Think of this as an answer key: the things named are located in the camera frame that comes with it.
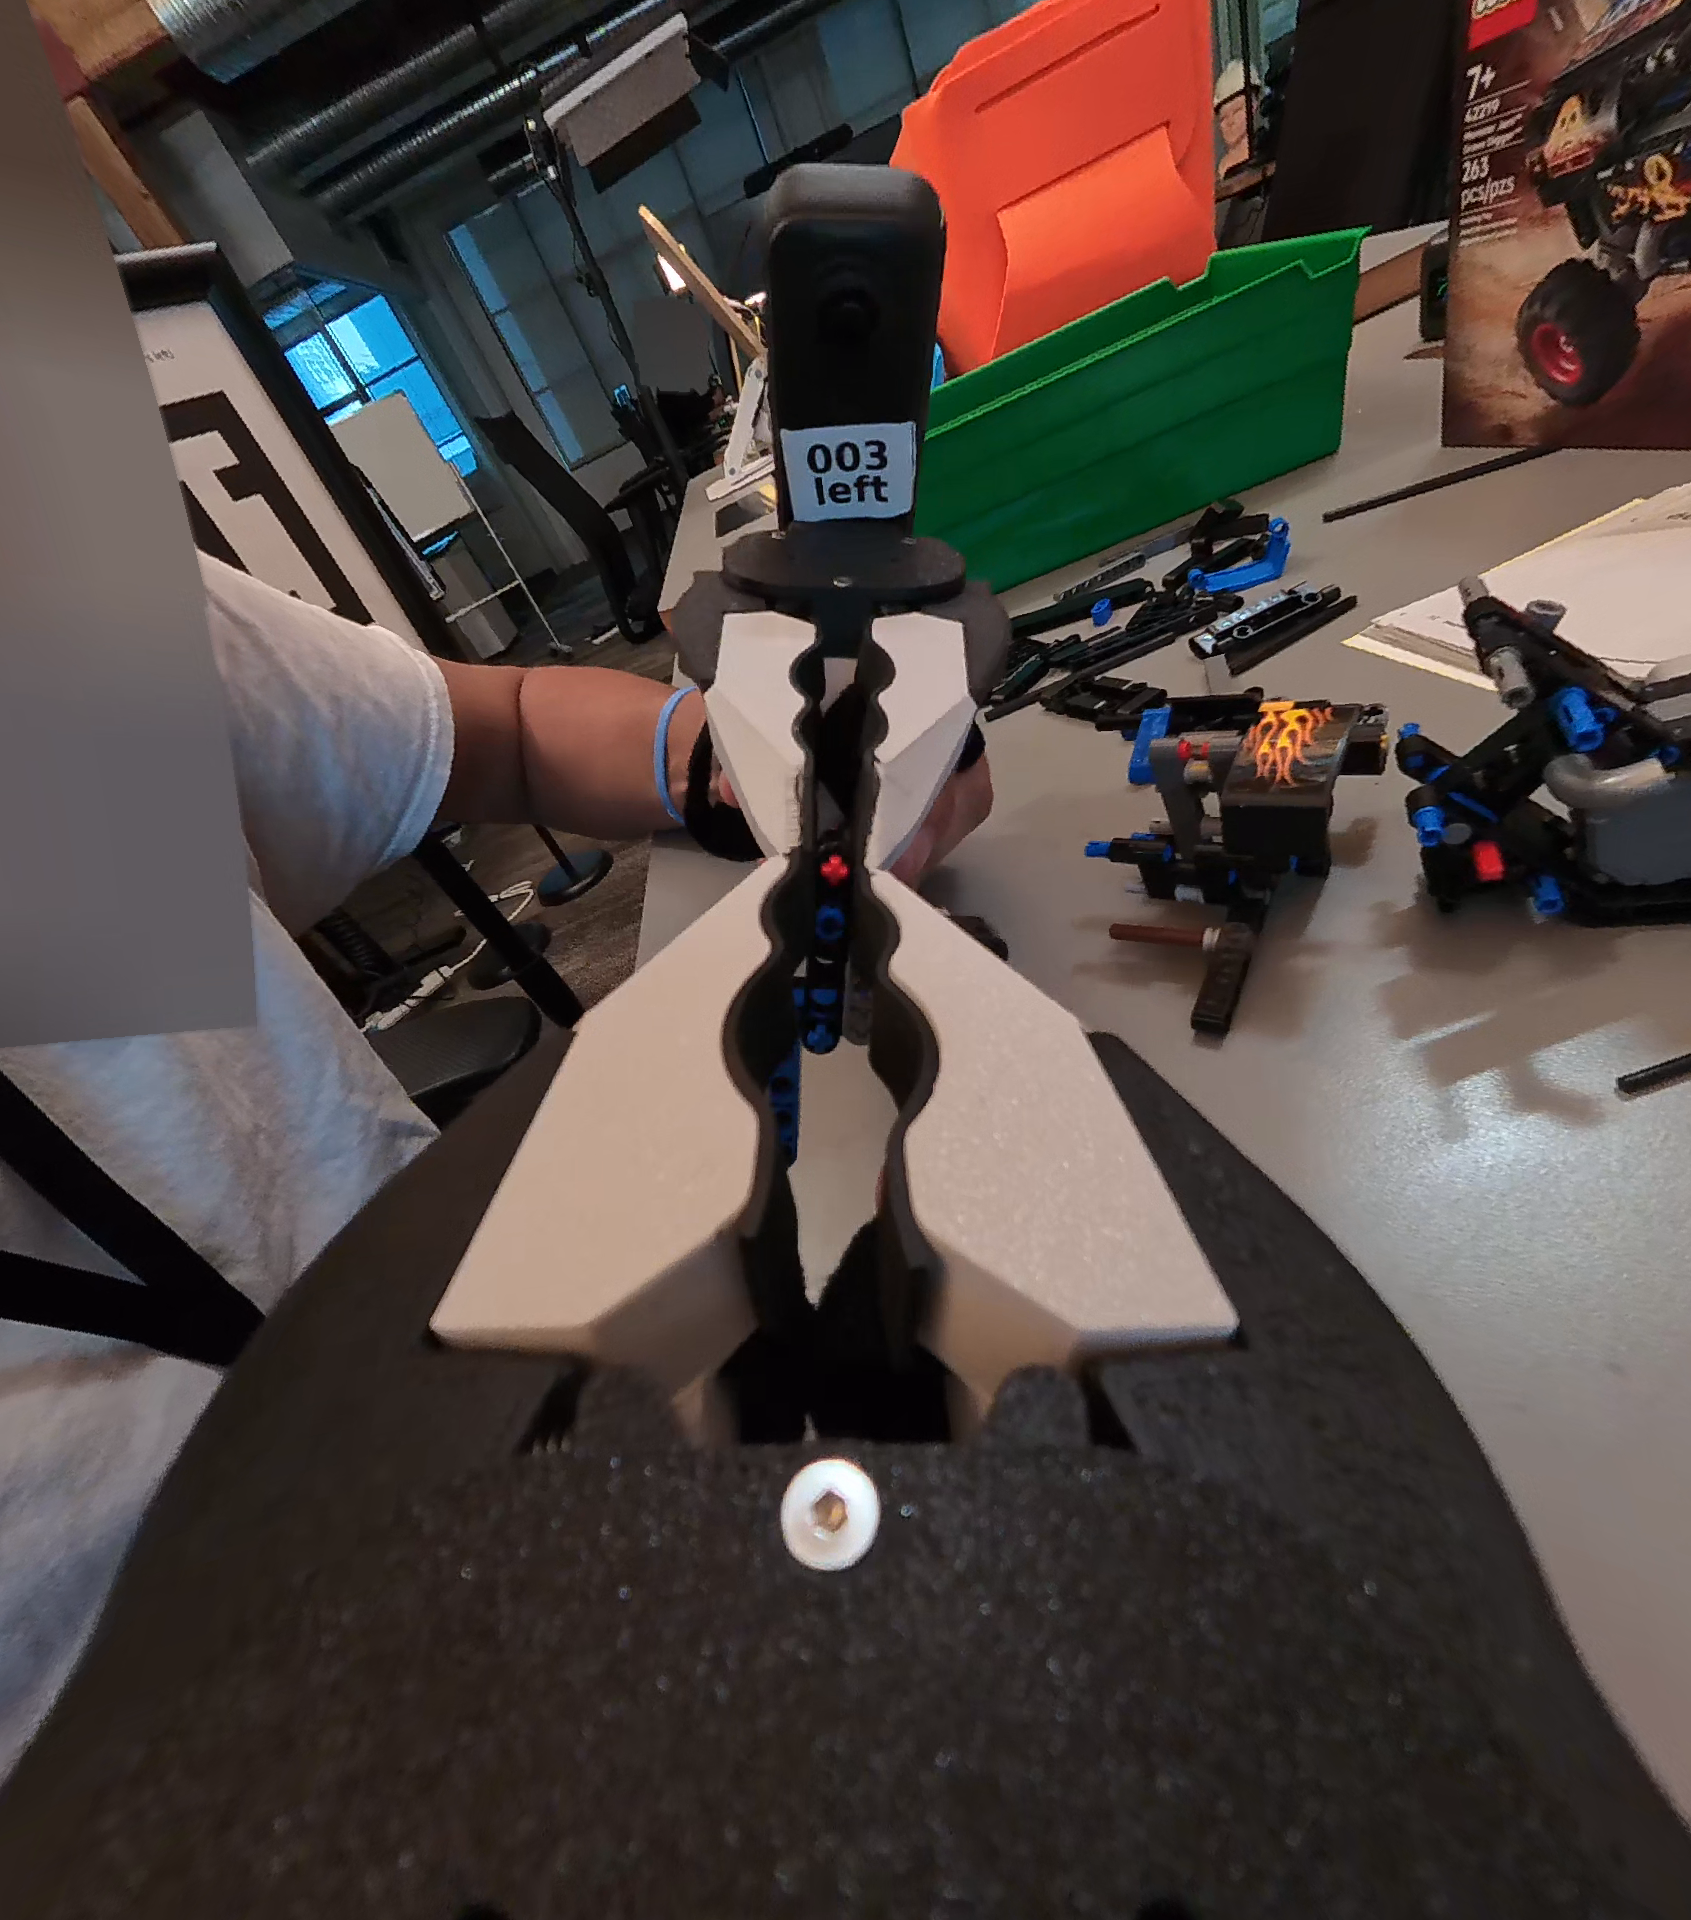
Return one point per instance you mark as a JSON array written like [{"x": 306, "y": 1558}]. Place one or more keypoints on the grey lego chassis assembly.
[{"x": 1609, "y": 780}]

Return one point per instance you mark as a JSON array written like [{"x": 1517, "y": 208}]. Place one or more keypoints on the wooden easel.
[{"x": 718, "y": 360}]

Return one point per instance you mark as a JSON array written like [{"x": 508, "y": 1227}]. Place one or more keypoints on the lego set box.
[{"x": 1625, "y": 224}]

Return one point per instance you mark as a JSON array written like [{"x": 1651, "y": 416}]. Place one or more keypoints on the black monitor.
[{"x": 1363, "y": 120}]

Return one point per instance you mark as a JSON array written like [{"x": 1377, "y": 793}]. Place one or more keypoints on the black device with display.
[{"x": 1433, "y": 284}]

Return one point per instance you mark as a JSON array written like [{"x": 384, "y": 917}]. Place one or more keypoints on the white instruction booklet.
[{"x": 1579, "y": 578}]

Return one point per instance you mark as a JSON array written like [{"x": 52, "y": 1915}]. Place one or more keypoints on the studio light panel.
[{"x": 628, "y": 98}]

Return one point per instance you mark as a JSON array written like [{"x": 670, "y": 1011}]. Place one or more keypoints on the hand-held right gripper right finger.
[{"x": 1069, "y": 1184}]

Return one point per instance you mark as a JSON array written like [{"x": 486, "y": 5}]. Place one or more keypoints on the black lego beam with pins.
[{"x": 822, "y": 960}]

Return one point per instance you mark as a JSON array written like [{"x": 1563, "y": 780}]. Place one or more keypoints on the green plastic bin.
[{"x": 1145, "y": 404}]

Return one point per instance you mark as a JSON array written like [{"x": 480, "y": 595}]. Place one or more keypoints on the long black lego axle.
[{"x": 1445, "y": 483}]

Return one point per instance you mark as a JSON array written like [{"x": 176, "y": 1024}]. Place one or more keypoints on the short black lego axle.
[{"x": 1685, "y": 1064}]

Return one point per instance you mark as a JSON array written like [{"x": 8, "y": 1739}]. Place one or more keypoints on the blue wristband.
[{"x": 668, "y": 759}]

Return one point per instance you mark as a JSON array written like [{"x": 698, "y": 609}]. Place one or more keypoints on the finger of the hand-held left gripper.
[
  {"x": 762, "y": 720},
  {"x": 920, "y": 720}
]

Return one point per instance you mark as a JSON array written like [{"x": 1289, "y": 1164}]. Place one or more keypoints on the flame printed lego assembly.
[{"x": 1265, "y": 780}]

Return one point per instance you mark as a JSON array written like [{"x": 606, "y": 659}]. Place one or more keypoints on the person's left forearm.
[{"x": 546, "y": 751}]

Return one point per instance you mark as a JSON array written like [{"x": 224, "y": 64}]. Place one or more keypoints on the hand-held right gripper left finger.
[{"x": 606, "y": 1184}]

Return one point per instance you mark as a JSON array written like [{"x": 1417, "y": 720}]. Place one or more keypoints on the pile of black lego pieces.
[{"x": 1159, "y": 614}]

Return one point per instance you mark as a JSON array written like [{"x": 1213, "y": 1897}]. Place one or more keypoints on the silver air duct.
[{"x": 334, "y": 90}]

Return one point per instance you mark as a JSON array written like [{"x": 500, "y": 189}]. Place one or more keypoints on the black framed marker sign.
[{"x": 244, "y": 451}]

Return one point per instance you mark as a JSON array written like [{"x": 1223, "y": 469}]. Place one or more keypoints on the person's left hand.
[{"x": 958, "y": 818}]

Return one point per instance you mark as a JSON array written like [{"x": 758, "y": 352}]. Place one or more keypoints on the orange plastic bin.
[{"x": 1069, "y": 165}]

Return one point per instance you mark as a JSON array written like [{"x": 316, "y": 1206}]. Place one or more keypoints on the whiteboard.
[{"x": 402, "y": 473}]

